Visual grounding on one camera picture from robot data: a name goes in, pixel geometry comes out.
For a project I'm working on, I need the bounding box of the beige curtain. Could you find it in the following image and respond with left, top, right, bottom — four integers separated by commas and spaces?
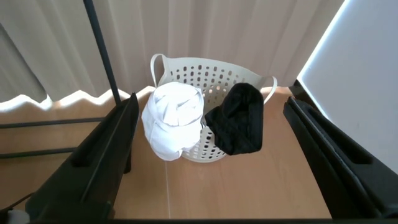
0, 0, 345, 103

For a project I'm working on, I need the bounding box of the black garment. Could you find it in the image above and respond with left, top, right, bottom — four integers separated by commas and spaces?
204, 82, 265, 156

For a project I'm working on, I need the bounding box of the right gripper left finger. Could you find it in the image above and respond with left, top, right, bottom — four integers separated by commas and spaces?
25, 92, 140, 220

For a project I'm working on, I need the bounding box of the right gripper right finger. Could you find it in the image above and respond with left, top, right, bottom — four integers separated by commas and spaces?
282, 95, 398, 219

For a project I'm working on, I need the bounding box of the black clothes rack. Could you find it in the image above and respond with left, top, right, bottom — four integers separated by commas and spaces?
0, 0, 134, 175

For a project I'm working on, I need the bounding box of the white printed t-shirt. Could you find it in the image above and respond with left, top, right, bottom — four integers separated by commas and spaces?
141, 82, 205, 162

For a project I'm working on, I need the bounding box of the white laundry basket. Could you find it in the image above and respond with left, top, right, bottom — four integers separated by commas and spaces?
150, 53, 278, 164

